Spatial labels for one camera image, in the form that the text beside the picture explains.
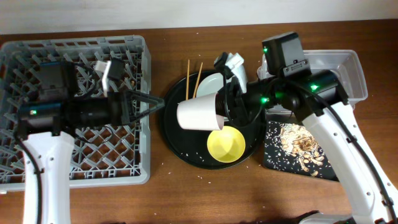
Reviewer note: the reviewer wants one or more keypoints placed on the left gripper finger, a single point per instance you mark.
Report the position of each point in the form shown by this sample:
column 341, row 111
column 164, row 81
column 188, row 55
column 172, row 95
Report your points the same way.
column 146, row 98
column 135, row 117

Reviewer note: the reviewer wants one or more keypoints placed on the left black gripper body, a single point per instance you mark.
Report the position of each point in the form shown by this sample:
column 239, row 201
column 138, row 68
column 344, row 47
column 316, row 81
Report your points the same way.
column 114, row 115

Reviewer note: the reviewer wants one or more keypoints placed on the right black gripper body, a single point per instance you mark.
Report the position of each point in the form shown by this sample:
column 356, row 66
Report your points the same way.
column 240, row 101

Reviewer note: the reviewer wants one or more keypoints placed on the pink plastic cup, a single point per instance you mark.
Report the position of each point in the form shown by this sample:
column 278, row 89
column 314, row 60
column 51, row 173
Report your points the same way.
column 200, row 114

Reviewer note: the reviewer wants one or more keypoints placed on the yellow bowl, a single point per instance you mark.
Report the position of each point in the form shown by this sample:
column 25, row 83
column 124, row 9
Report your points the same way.
column 226, row 145

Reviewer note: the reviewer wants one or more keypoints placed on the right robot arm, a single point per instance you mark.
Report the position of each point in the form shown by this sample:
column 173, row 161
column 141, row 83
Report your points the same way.
column 321, row 104

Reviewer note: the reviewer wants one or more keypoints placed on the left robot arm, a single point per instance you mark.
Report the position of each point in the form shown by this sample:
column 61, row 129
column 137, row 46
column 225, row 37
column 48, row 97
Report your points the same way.
column 46, row 130

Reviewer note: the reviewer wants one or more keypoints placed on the grey plastic dishwasher rack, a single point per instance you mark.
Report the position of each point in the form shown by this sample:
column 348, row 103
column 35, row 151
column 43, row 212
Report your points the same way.
column 107, row 156

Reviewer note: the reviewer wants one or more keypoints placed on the clear plastic waste bin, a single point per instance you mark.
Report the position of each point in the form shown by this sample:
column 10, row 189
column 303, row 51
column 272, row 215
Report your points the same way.
column 347, row 67

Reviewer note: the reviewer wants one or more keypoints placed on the grey round plate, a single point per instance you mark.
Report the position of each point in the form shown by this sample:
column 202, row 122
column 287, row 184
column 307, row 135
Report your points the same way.
column 211, row 84

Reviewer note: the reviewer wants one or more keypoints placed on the right wooden chopstick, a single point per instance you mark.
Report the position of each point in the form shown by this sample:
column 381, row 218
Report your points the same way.
column 197, row 81

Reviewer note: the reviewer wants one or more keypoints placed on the round black tray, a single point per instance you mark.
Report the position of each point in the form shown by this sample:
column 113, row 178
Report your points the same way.
column 191, row 146

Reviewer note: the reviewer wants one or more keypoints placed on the black rectangular tray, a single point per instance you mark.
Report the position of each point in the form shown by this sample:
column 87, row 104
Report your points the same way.
column 275, row 158

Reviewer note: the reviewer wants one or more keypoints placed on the food scraps pile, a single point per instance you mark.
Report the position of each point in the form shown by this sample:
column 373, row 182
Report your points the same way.
column 300, row 146

